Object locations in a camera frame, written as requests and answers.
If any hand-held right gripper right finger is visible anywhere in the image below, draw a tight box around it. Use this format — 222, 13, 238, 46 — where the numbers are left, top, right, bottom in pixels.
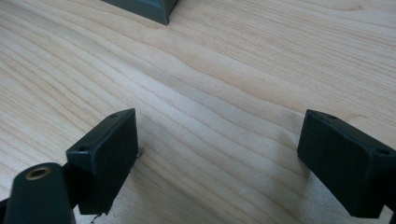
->
296, 108, 396, 218

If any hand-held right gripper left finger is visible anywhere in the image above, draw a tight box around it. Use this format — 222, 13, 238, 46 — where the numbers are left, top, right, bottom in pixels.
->
65, 107, 139, 217

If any dark grey box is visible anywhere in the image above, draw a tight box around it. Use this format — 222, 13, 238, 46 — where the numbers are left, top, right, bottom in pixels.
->
101, 0, 178, 26

